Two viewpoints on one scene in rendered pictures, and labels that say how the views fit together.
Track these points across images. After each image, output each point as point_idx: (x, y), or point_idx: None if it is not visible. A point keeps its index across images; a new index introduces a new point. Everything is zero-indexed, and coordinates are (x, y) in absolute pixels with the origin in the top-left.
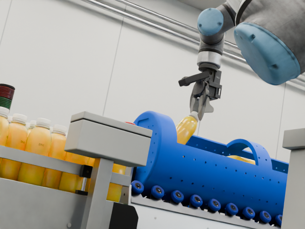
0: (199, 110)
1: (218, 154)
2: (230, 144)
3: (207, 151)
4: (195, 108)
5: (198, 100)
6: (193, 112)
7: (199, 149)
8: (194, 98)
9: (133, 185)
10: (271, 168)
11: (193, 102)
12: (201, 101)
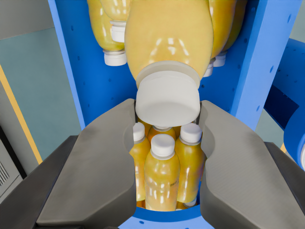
0: (110, 112)
1: (66, 71)
2: (188, 209)
3: (56, 33)
4: (208, 151)
5: (206, 217)
6: (150, 84)
7: (49, 5)
8: (253, 216)
9: None
10: None
11: (239, 171)
12: (82, 158)
